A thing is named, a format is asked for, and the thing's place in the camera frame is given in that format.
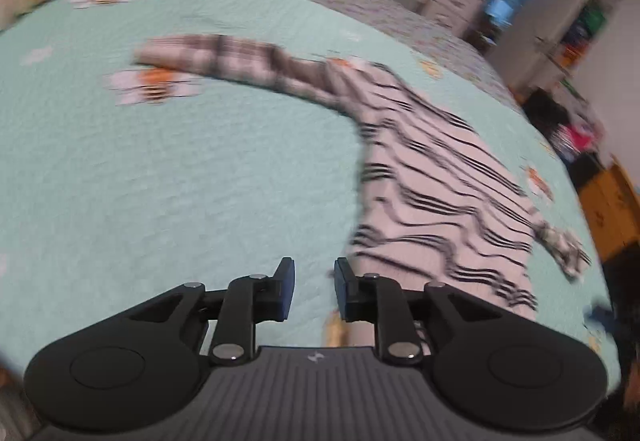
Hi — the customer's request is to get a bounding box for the mint quilted bedspread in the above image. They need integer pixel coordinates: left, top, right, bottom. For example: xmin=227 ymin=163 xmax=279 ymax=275
xmin=0 ymin=0 xmax=621 ymax=402

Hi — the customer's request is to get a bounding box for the cluttered storage shelf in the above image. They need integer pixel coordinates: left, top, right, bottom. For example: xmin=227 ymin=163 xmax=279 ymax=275
xmin=555 ymin=0 xmax=621 ymax=76

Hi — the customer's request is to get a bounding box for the white drawer cabinet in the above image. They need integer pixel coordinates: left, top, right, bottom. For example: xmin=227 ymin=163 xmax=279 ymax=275
xmin=425 ymin=0 xmax=488 ymax=39

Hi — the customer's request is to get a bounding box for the white door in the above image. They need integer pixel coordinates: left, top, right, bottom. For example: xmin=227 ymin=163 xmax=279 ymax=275
xmin=500 ymin=0 xmax=601 ymax=72

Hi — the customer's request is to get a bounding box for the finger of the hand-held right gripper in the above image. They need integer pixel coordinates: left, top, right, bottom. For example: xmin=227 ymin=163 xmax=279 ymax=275
xmin=582 ymin=303 xmax=618 ymax=337

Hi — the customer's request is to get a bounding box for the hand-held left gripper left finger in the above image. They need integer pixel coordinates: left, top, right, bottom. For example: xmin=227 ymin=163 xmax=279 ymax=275
xmin=131 ymin=257 xmax=297 ymax=366

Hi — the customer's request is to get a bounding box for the black armchair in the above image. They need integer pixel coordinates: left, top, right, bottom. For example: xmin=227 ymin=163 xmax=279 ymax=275
xmin=520 ymin=88 xmax=608 ymax=186

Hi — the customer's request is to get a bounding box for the wooden desk with drawers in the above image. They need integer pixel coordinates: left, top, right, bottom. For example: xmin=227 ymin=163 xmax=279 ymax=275
xmin=575 ymin=161 xmax=640 ymax=262

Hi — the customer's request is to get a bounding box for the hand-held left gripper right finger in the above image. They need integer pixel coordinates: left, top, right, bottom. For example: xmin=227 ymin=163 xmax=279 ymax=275
xmin=334 ymin=257 xmax=503 ymax=366

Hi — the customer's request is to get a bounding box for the pink bag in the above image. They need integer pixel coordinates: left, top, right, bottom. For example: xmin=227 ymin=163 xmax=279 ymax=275
xmin=565 ymin=123 xmax=593 ymax=154

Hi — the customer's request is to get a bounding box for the pink striped knit sweater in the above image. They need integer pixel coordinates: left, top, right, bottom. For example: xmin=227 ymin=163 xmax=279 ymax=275
xmin=132 ymin=35 xmax=593 ymax=357

